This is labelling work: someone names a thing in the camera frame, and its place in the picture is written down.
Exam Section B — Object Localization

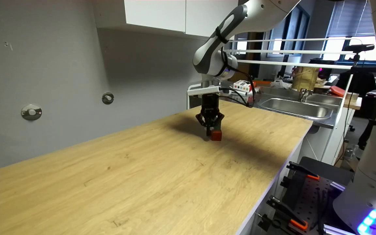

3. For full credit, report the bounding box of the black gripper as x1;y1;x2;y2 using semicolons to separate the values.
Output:
195;86;224;137

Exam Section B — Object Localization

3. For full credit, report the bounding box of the orange block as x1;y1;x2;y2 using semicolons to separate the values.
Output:
210;129;221;141

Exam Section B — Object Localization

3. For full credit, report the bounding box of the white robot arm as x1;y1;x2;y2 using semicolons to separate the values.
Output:
193;0;301;141

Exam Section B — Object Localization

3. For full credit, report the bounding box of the red white card box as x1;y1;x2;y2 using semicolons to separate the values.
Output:
232;79;258;94

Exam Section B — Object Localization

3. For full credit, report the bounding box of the beige jar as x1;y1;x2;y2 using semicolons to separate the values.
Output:
292;66;318;90

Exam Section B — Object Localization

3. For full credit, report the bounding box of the steel sink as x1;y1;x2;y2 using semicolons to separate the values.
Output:
259;98;332;121

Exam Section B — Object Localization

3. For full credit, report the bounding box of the white dish rack frame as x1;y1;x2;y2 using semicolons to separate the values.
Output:
186;36;357;167

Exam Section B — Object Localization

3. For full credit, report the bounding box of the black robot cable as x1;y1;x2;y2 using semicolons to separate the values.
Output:
220;51;255;108

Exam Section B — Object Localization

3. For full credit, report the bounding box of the round wall outlet right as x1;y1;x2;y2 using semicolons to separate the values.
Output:
101;92;114;104

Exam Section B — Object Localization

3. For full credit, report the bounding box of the round wall outlet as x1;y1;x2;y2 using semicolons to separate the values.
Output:
20;104;43;121
101;92;114;104

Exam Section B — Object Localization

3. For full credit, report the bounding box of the white wall cabinet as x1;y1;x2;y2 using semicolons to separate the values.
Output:
124;0;237;36

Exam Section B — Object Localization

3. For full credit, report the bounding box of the black clamp rail base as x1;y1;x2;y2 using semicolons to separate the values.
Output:
255;156;355;235

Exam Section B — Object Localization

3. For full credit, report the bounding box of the black camera on stand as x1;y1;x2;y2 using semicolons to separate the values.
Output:
343;44;374;62

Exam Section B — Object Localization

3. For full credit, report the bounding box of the round wall outlet left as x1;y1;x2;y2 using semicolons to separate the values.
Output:
20;104;43;121

